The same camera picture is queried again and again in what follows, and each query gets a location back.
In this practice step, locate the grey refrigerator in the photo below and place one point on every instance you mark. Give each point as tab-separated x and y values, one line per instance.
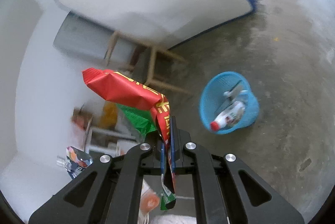
82	38

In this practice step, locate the white bottle red cap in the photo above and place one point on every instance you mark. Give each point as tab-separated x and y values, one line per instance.
228	117

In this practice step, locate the wooden armchair dark seat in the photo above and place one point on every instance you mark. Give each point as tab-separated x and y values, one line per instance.
149	56

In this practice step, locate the white metal side table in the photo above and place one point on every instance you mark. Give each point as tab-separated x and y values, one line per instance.
110	141

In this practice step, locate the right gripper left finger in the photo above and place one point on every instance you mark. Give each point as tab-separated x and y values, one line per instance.
108	191

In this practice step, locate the red green snack wrapper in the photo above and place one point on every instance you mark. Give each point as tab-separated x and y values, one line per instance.
115	87

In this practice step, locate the large colourful snack bag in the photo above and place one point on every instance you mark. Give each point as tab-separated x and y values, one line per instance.
75	162

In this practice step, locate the yellow orange bag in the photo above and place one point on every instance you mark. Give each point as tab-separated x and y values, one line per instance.
108	118

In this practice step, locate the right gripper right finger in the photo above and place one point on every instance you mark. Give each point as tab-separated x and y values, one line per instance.
225	189

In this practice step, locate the pink white sleeve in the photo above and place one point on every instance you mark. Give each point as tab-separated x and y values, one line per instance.
173	219

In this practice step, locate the blue plastic waste basket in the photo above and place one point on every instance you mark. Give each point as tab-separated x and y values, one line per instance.
222	91

